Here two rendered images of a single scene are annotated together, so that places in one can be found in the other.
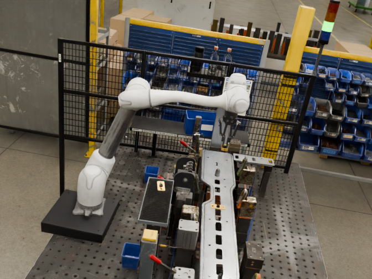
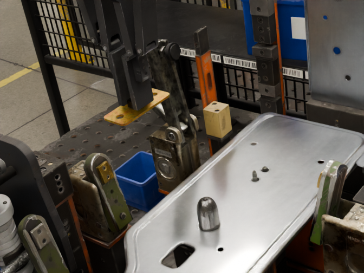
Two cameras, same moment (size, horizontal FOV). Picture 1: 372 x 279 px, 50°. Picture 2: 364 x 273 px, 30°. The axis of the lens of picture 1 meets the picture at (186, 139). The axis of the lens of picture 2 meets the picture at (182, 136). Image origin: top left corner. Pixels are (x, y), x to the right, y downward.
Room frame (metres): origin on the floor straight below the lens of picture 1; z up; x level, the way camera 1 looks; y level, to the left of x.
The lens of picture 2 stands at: (1.62, -0.77, 1.64)
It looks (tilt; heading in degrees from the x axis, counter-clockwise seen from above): 31 degrees down; 44
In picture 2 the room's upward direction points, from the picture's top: 10 degrees counter-clockwise
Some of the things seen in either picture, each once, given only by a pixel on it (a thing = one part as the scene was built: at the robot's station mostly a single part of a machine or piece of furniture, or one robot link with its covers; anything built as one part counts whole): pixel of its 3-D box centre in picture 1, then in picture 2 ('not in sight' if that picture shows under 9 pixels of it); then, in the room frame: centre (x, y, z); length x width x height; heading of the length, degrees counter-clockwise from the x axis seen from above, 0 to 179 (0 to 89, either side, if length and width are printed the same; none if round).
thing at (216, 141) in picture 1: (222, 125); (335, 19); (2.60, -0.24, 1.17); 0.12 x 0.01 x 0.34; 91
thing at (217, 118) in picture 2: (196, 171); (227, 190); (2.41, -0.10, 0.88); 0.04 x 0.04 x 0.36; 1
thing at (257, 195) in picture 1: (264, 180); not in sight; (2.49, -0.61, 0.84); 0.11 x 0.06 x 0.29; 91
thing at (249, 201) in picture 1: (243, 222); not in sight; (1.93, -0.41, 0.87); 0.12 x 0.09 x 0.35; 91
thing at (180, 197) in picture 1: (176, 226); not in sight; (1.77, -0.02, 0.90); 0.05 x 0.05 x 0.40; 1
